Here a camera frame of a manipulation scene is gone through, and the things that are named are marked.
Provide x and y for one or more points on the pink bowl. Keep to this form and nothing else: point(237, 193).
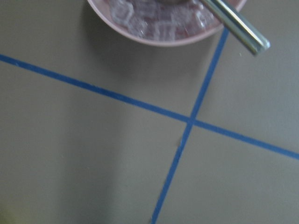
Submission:
point(151, 23)

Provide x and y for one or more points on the metal scoop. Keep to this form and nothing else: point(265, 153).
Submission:
point(253, 40)

